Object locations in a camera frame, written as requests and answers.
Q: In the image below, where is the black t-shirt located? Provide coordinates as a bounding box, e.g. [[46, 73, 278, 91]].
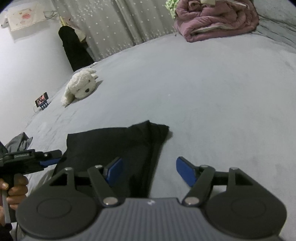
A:
[[53, 121, 169, 198]]

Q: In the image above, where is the person left hand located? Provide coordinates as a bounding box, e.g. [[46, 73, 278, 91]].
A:
[[1, 174, 29, 210]]

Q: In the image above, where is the grey folded garment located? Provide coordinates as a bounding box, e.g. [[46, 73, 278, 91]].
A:
[[6, 132, 33, 153]]

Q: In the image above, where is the phone on blue stand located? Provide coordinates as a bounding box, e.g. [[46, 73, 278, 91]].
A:
[[33, 92, 49, 113]]

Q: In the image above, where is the white plush dog toy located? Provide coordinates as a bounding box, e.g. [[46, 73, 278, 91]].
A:
[[61, 68, 98, 107]]

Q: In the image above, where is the black hanging coat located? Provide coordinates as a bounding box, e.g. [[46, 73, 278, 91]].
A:
[[58, 26, 94, 72]]

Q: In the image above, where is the beige hanging bag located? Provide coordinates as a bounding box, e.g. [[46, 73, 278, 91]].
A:
[[74, 28, 86, 43]]

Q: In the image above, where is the grey star curtain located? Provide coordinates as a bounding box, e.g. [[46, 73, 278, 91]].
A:
[[53, 0, 176, 61]]

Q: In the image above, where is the pink rolled quilt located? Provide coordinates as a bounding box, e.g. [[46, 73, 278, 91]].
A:
[[174, 1, 259, 43]]

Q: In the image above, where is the green patterned cloth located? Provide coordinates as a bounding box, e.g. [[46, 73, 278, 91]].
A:
[[165, 0, 179, 20]]

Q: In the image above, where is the cream white garment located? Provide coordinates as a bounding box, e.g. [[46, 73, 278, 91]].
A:
[[200, 0, 216, 6]]

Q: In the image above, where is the grey quilted headboard cover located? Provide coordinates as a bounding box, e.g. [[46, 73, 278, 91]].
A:
[[252, 0, 295, 48]]

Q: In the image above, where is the wall picture cloth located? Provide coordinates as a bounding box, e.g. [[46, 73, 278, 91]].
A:
[[1, 1, 53, 31]]

